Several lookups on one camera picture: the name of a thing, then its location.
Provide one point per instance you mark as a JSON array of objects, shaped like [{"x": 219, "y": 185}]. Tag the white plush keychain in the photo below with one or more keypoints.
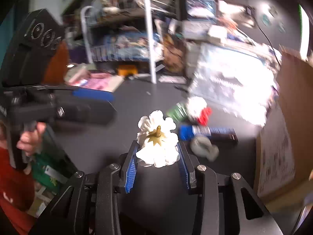
[{"x": 198, "y": 111}]

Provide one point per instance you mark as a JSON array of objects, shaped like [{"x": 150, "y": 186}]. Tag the person's left hand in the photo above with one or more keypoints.
[{"x": 30, "y": 142}]

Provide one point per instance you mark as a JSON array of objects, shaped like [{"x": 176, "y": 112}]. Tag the green round badge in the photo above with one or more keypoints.
[{"x": 178, "y": 112}]

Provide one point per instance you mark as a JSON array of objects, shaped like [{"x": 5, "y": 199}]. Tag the pink patterned box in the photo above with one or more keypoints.
[{"x": 101, "y": 81}]

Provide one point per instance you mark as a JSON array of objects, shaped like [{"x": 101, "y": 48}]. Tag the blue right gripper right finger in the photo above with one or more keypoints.
[{"x": 186, "y": 168}]

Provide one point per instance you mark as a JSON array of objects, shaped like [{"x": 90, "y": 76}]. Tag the orange anime card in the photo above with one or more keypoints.
[{"x": 174, "y": 52}]

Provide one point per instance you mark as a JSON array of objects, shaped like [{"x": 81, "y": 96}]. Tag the brown cardboard box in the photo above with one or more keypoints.
[{"x": 283, "y": 176}]

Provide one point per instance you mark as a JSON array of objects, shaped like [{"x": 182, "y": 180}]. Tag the blue tube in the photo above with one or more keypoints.
[{"x": 215, "y": 134}]

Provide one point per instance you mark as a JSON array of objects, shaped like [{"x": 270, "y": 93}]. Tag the white wire rack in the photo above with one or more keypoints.
[{"x": 105, "y": 17}]

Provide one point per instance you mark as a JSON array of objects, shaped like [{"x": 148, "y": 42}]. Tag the white fabric flower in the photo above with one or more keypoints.
[{"x": 157, "y": 140}]

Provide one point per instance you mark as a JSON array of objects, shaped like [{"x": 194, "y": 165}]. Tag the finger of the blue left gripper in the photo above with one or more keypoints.
[{"x": 93, "y": 94}]

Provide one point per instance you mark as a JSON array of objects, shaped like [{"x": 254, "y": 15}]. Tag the orange small box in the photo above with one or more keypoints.
[{"x": 126, "y": 70}]

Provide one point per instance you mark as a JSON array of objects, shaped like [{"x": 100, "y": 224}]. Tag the white drawer unit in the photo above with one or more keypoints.
[{"x": 192, "y": 54}]

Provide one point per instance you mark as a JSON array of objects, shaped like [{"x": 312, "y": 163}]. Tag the clear plastic zip bag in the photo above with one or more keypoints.
[{"x": 233, "y": 81}]

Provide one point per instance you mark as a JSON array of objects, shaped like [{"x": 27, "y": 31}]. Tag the pink white sachet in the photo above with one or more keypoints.
[{"x": 172, "y": 79}]

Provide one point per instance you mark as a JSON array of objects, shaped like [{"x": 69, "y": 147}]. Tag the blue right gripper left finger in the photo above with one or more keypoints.
[{"x": 129, "y": 168}]

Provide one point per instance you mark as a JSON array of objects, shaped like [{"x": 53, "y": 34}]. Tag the anime poster box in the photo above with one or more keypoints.
[{"x": 123, "y": 46}]

